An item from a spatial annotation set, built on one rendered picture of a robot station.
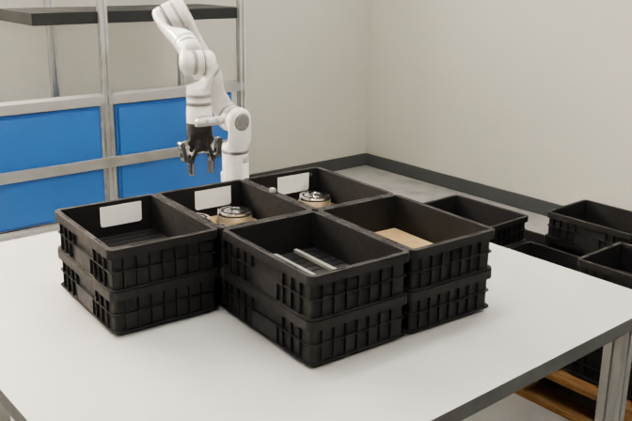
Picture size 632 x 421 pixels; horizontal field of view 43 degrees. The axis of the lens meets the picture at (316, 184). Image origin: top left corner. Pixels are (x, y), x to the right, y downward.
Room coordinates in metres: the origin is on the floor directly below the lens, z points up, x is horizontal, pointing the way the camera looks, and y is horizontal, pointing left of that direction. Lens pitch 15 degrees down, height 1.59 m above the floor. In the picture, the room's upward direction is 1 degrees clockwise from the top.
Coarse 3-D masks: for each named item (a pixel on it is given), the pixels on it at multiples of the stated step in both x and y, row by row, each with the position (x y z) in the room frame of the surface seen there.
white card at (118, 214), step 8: (104, 208) 2.16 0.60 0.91; (112, 208) 2.17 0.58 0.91; (120, 208) 2.19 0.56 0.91; (128, 208) 2.20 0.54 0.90; (136, 208) 2.22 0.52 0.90; (104, 216) 2.16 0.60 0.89; (112, 216) 2.17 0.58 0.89; (120, 216) 2.19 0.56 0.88; (128, 216) 2.20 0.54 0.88; (136, 216) 2.22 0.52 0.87; (104, 224) 2.16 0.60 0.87; (112, 224) 2.17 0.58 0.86; (120, 224) 2.19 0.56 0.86
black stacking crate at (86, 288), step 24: (72, 264) 1.98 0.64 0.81; (72, 288) 2.01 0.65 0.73; (96, 288) 1.85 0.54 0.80; (144, 288) 1.82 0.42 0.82; (168, 288) 1.86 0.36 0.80; (192, 288) 1.91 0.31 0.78; (216, 288) 1.95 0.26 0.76; (96, 312) 1.87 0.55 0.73; (120, 312) 1.79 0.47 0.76; (144, 312) 1.83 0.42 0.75; (168, 312) 1.87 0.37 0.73; (192, 312) 1.90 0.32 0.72
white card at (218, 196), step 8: (200, 192) 2.34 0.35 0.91; (208, 192) 2.36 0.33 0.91; (216, 192) 2.37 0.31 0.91; (224, 192) 2.39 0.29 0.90; (200, 200) 2.34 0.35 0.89; (208, 200) 2.36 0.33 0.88; (216, 200) 2.37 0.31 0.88; (224, 200) 2.39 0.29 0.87; (200, 208) 2.34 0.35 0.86; (208, 208) 2.36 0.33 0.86
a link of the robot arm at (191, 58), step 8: (184, 40) 2.31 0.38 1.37; (192, 40) 2.31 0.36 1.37; (184, 48) 2.26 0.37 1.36; (192, 48) 2.30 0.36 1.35; (200, 48) 2.32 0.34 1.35; (184, 56) 2.22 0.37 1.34; (192, 56) 2.23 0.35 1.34; (200, 56) 2.23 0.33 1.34; (184, 64) 2.22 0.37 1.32; (192, 64) 2.22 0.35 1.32; (200, 64) 2.23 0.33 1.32; (184, 72) 2.23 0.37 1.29; (192, 72) 2.23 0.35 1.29; (200, 72) 2.24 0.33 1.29
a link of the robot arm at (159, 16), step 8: (160, 8) 2.50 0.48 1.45; (152, 16) 2.51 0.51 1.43; (160, 16) 2.48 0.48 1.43; (160, 24) 2.45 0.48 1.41; (168, 24) 2.48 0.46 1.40; (168, 32) 2.40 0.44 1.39; (176, 32) 2.37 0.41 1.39; (184, 32) 2.36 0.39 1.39; (176, 40) 2.34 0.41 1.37; (176, 48) 2.33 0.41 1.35
